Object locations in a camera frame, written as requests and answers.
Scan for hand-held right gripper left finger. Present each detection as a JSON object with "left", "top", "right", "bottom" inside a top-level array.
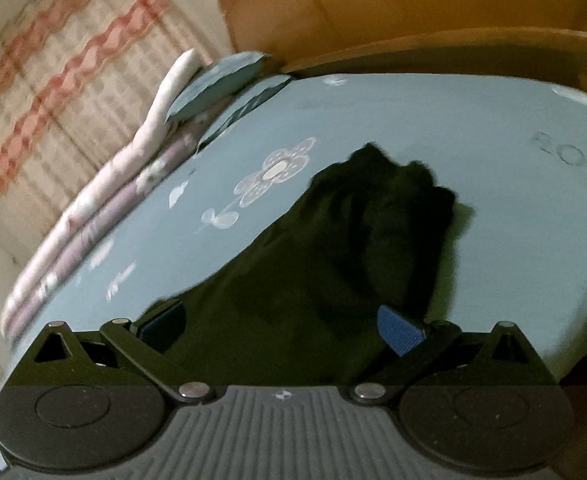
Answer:
[{"left": 14, "top": 299, "right": 219, "bottom": 404}]

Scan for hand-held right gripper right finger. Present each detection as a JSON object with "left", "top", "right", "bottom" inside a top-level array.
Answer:
[{"left": 346, "top": 304, "right": 554, "bottom": 404}]

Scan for black pants with white drawstring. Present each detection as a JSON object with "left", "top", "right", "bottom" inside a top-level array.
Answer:
[{"left": 144, "top": 142, "right": 459, "bottom": 391}]

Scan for purple floral quilt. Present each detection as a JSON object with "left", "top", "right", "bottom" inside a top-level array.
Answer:
[{"left": 11, "top": 125, "right": 204, "bottom": 346}]

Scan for pink floral quilt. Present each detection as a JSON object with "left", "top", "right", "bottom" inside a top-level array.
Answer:
[{"left": 1, "top": 49, "right": 202, "bottom": 331}]

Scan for teal pillow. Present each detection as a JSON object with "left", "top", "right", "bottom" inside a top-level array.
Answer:
[
  {"left": 166, "top": 51, "right": 274, "bottom": 123},
  {"left": 198, "top": 75, "right": 294, "bottom": 151}
]

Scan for patterned curtain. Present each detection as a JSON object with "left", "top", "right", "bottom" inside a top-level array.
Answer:
[{"left": 0, "top": 0, "right": 234, "bottom": 241}]

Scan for wooden bed headboard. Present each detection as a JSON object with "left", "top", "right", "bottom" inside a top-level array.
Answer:
[{"left": 218, "top": 0, "right": 587, "bottom": 78}]

